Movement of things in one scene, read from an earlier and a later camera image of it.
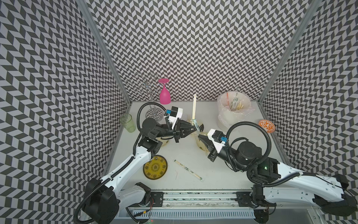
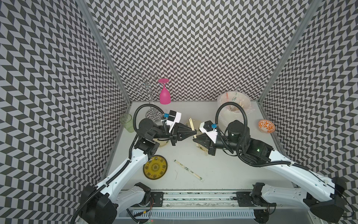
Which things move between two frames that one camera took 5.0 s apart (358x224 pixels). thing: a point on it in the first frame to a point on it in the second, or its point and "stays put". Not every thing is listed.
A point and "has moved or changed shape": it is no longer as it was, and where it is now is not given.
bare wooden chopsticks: (194, 107) has moved or changed shape
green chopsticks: (184, 167) stays put
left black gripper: (179, 129) stays put
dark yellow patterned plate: (156, 168) stays put
